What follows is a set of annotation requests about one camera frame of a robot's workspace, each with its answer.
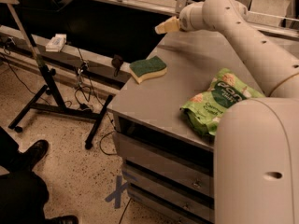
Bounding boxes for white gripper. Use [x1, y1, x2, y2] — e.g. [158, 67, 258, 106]
[155, 2, 206, 35]

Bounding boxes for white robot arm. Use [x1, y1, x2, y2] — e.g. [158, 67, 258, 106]
[155, 0, 299, 224]

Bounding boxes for green yellow sponge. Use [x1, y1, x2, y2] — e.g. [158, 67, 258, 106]
[129, 56, 167, 84]

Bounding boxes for small dark clamp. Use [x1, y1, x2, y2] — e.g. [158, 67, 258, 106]
[111, 55, 123, 77]

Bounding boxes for green snack bag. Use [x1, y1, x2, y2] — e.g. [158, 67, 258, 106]
[180, 68, 263, 136]

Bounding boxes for white tissue pack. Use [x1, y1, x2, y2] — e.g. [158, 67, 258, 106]
[46, 34, 66, 52]

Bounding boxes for black rolling stand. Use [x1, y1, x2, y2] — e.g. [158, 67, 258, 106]
[0, 0, 113, 149]

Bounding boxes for grey drawer cabinet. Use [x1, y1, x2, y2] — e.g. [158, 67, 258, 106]
[111, 112, 216, 224]

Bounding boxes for black shoe upper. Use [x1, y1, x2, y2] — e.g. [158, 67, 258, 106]
[15, 140, 49, 171]

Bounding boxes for black shoe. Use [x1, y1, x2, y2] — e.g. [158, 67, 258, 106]
[46, 216, 78, 224]
[15, 140, 49, 171]

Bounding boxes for black shoe lower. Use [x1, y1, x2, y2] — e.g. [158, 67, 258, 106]
[46, 216, 78, 224]

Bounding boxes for black trouser leg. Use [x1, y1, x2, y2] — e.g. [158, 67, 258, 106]
[0, 128, 49, 224]

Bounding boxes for black floor cable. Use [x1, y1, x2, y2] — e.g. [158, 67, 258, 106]
[0, 35, 118, 157]

